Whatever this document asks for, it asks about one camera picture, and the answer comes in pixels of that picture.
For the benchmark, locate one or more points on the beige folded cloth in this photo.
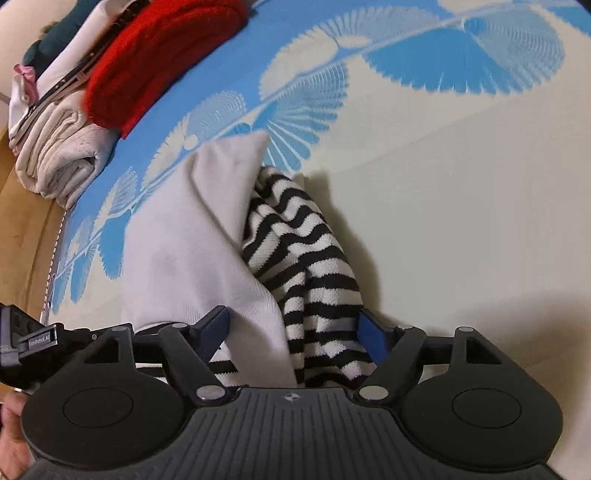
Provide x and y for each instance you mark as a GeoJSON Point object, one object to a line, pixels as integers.
{"type": "Point", "coordinates": [60, 152]}

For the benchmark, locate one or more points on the red knit sweater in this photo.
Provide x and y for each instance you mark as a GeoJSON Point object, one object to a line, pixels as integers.
{"type": "Point", "coordinates": [161, 55]}

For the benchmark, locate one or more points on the pink cloth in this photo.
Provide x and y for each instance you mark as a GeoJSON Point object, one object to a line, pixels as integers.
{"type": "Point", "coordinates": [25, 85]}

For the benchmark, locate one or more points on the blue floral bedsheet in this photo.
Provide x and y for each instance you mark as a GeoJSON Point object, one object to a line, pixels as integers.
{"type": "Point", "coordinates": [438, 184]}

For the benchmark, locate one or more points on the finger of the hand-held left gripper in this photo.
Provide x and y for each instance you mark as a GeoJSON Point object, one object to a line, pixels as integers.
{"type": "Point", "coordinates": [81, 339]}

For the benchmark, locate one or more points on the dark teal garment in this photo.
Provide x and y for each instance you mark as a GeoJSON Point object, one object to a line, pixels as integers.
{"type": "Point", "coordinates": [55, 37]}

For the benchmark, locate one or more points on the black white striped shirt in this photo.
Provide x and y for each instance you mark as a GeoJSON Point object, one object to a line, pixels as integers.
{"type": "Point", "coordinates": [203, 240]}

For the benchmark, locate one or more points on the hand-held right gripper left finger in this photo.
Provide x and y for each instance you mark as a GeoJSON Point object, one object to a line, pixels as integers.
{"type": "Point", "coordinates": [217, 326]}

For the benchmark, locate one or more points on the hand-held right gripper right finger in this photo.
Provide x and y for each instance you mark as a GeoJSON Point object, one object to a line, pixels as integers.
{"type": "Point", "coordinates": [370, 339]}

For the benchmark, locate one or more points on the person's left hand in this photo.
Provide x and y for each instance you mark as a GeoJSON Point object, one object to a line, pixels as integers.
{"type": "Point", "coordinates": [11, 438]}

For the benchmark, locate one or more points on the white cloth with dark trim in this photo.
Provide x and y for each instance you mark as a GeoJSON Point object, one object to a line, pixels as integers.
{"type": "Point", "coordinates": [76, 50]}

